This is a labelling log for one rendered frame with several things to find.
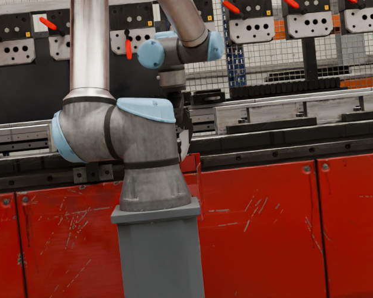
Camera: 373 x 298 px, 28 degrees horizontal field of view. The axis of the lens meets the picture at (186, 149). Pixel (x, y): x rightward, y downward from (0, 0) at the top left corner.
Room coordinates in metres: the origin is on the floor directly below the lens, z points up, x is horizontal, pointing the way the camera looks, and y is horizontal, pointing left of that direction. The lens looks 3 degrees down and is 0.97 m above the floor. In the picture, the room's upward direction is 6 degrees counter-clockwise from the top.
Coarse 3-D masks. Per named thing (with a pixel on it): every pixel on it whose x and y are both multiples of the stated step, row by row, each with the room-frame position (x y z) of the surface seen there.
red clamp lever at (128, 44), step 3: (126, 30) 2.42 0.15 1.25; (126, 33) 2.42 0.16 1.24; (129, 33) 2.43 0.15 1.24; (126, 36) 2.43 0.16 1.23; (126, 39) 2.43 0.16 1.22; (126, 42) 2.43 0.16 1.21; (129, 42) 2.43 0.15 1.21; (126, 45) 2.43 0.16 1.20; (129, 45) 2.43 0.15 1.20; (126, 48) 2.43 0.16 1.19; (129, 48) 2.43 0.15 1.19; (126, 51) 2.43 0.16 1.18; (129, 51) 2.43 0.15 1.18; (129, 54) 2.43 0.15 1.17; (129, 57) 2.43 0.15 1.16
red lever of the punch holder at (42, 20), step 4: (40, 20) 2.40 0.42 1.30; (44, 20) 2.41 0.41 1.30; (44, 24) 2.41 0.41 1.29; (48, 24) 2.41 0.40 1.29; (52, 24) 2.41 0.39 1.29; (52, 28) 2.41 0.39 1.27; (56, 28) 2.41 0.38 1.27; (60, 32) 2.41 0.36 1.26; (64, 32) 2.41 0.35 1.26; (64, 36) 2.43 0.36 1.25
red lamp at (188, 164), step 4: (188, 156) 2.19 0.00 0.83; (192, 156) 2.19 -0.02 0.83; (184, 160) 2.19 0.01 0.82; (188, 160) 2.19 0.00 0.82; (192, 160) 2.19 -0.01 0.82; (180, 164) 2.20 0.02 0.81; (184, 164) 2.19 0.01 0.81; (188, 164) 2.19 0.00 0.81; (192, 164) 2.19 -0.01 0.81; (184, 168) 2.19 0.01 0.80; (188, 168) 2.19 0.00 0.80; (192, 168) 2.19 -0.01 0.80
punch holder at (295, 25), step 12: (300, 0) 2.52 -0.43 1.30; (312, 0) 2.52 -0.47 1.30; (324, 0) 2.53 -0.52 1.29; (288, 12) 2.52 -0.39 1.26; (312, 12) 2.53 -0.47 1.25; (324, 12) 2.53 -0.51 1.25; (288, 24) 2.52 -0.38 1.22; (300, 24) 2.52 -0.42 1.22; (312, 24) 2.52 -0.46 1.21; (324, 24) 2.53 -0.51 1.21; (288, 36) 2.55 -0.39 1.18; (300, 36) 2.52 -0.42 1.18; (312, 36) 2.53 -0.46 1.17; (324, 36) 2.58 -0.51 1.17
